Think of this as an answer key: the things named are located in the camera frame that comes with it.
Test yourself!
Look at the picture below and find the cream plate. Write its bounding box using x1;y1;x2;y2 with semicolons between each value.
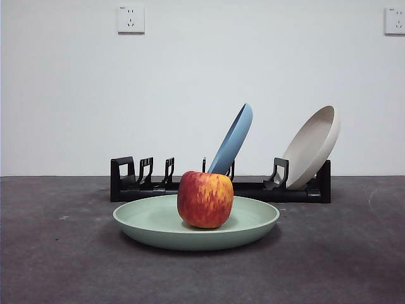
274;104;341;191

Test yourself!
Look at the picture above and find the black plate rack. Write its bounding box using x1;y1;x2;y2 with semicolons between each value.
109;156;332;203

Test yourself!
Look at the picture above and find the red yellow apple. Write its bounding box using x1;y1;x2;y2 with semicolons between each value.
177;170;235;229

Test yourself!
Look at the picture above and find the blue plate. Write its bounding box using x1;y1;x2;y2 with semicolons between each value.
207;102;254;175

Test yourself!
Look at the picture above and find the white wall socket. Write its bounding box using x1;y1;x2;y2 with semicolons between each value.
118;4;146;35
384;6;405;35

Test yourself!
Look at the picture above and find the green plate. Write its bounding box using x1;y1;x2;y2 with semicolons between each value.
112;193;281;251

